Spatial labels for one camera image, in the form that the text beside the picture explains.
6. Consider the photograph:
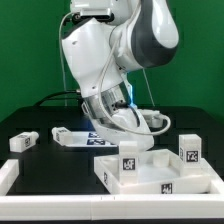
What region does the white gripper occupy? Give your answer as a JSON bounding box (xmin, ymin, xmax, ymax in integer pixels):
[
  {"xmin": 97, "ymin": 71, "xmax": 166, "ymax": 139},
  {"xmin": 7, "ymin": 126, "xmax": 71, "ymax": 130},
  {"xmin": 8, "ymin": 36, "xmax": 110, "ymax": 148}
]
[{"xmin": 90, "ymin": 108, "xmax": 162, "ymax": 152}]

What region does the white square tabletop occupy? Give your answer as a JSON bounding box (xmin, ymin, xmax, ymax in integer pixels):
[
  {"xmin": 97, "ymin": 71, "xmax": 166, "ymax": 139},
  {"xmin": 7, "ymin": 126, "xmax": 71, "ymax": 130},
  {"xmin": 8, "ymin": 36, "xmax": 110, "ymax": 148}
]
[{"xmin": 94, "ymin": 149, "xmax": 224, "ymax": 194}]

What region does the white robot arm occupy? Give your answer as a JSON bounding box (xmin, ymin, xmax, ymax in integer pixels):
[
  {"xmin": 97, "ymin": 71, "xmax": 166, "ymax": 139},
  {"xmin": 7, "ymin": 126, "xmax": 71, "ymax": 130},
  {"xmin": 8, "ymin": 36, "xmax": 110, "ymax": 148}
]
[{"xmin": 61, "ymin": 0, "xmax": 179, "ymax": 151}]

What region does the white sheet with fiducial tags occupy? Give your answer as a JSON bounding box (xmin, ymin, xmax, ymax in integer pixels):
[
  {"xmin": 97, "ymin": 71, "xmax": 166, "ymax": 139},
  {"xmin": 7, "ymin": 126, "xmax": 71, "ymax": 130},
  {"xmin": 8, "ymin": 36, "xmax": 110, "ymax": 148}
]
[{"xmin": 67, "ymin": 131, "xmax": 114, "ymax": 147}]

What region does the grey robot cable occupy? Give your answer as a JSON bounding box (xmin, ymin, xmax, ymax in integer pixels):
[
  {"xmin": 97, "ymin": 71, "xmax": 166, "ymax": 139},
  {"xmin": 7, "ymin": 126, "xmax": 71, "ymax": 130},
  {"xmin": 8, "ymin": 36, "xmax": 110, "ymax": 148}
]
[{"xmin": 96, "ymin": 0, "xmax": 172, "ymax": 137}]

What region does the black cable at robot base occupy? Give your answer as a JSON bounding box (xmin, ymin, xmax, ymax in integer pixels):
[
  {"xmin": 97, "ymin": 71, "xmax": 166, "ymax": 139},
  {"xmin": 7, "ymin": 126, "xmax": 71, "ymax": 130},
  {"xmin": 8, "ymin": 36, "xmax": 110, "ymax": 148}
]
[{"xmin": 33, "ymin": 88, "xmax": 84, "ymax": 108}]

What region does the grey camera cable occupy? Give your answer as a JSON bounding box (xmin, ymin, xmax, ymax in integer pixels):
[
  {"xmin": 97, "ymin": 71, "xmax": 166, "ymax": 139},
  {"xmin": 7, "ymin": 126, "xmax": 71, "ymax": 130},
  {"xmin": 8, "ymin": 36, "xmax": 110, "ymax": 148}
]
[{"xmin": 58, "ymin": 13, "xmax": 74, "ymax": 107}]

